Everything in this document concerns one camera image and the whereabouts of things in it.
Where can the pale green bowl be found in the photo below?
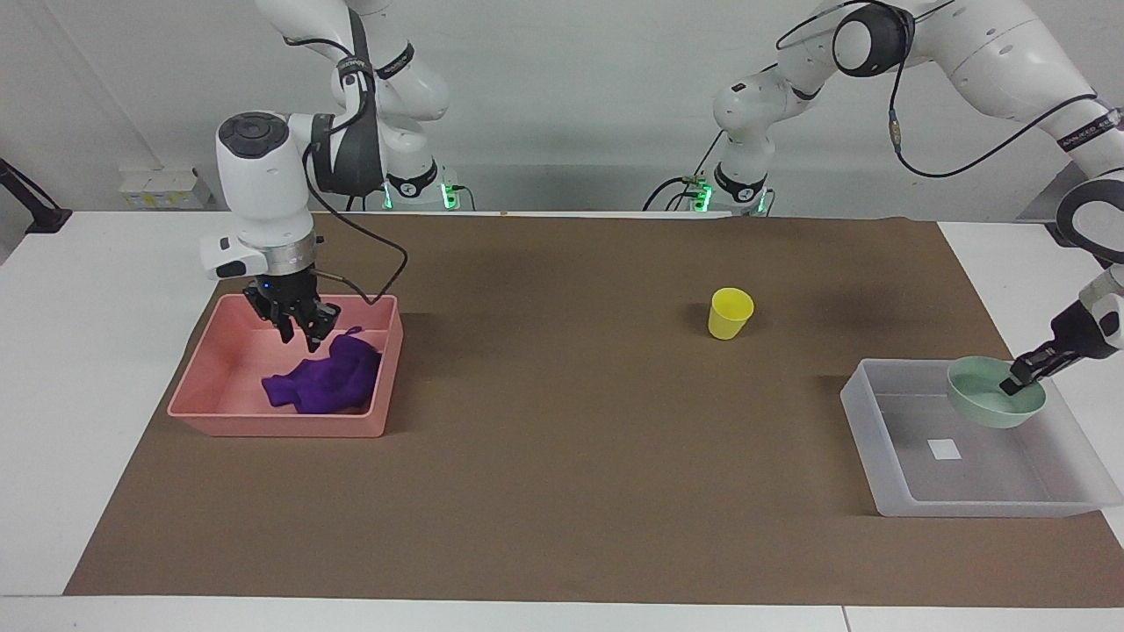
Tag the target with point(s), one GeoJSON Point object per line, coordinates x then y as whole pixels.
{"type": "Point", "coordinates": [979, 397]}

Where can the pink plastic tray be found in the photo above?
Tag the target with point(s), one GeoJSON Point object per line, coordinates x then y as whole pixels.
{"type": "Point", "coordinates": [224, 386]}

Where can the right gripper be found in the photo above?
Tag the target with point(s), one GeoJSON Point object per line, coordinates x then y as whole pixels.
{"type": "Point", "coordinates": [281, 288]}

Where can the white wall socket box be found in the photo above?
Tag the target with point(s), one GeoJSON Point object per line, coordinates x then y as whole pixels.
{"type": "Point", "coordinates": [162, 189]}

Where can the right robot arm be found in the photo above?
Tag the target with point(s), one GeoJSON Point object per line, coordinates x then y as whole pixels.
{"type": "Point", "coordinates": [263, 189]}

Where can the black stand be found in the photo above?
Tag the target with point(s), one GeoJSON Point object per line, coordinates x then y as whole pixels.
{"type": "Point", "coordinates": [31, 206]}

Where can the yellow plastic cup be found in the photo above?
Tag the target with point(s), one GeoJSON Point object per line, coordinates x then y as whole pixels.
{"type": "Point", "coordinates": [729, 318]}

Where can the white square sticker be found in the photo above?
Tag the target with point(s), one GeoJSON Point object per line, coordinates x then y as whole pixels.
{"type": "Point", "coordinates": [946, 448]}

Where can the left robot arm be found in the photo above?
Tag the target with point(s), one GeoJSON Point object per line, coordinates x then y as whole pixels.
{"type": "Point", "coordinates": [992, 44]}

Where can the purple cloth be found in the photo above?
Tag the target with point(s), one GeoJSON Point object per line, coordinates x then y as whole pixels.
{"type": "Point", "coordinates": [329, 382]}

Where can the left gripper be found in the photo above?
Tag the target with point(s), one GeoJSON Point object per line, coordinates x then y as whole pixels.
{"type": "Point", "coordinates": [1078, 333]}

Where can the clear plastic box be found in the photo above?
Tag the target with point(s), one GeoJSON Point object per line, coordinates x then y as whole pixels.
{"type": "Point", "coordinates": [992, 478]}

